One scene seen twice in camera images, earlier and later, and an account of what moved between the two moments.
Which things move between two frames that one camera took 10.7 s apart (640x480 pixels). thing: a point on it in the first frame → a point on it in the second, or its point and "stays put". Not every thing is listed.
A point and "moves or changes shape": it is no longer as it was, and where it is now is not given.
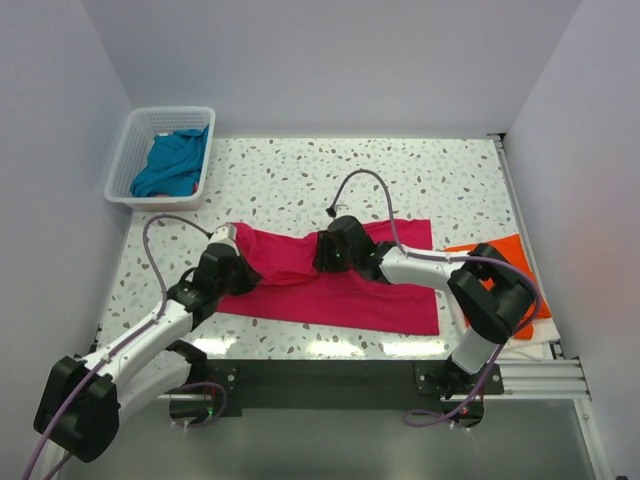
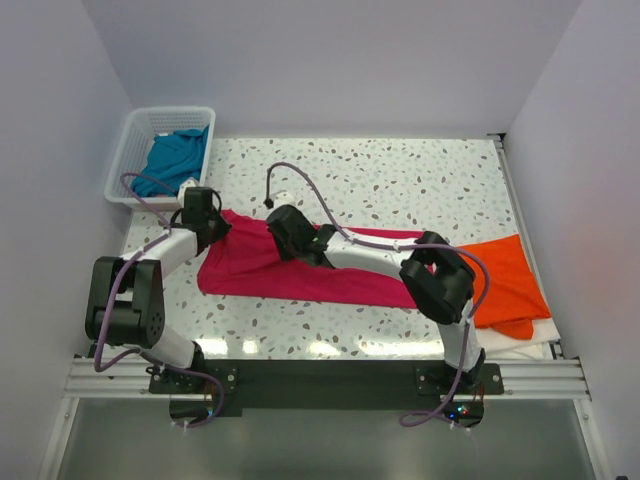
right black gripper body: [331, 258] → [286, 250]
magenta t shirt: [290, 288] moves or changes shape
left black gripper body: [239, 281] → [218, 224]
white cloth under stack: [538, 348] stays put
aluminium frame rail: [539, 379] stays put
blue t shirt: [175, 164] stays put
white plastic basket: [162, 159] stays put
